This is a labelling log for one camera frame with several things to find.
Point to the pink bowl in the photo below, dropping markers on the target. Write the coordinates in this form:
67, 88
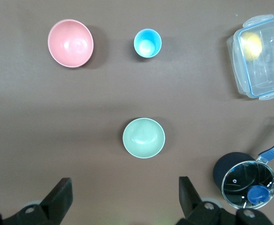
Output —
70, 44

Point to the small green bowl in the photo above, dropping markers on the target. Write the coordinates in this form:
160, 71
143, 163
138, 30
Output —
143, 138

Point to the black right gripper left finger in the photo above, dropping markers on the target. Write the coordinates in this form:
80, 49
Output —
57, 201

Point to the brown table cover sheet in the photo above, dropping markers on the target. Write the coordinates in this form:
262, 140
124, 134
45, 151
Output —
57, 117

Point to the glass lid with blue knob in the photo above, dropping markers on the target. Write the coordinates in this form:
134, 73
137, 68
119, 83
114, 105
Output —
245, 180

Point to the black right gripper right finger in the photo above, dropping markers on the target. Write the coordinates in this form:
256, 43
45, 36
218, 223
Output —
191, 204

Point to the blue cup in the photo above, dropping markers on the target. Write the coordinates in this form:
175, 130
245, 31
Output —
147, 43

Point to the yellow lemon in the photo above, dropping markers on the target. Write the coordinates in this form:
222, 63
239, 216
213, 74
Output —
252, 45

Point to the clear plastic lidded container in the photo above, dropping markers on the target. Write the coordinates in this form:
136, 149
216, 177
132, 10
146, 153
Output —
268, 70

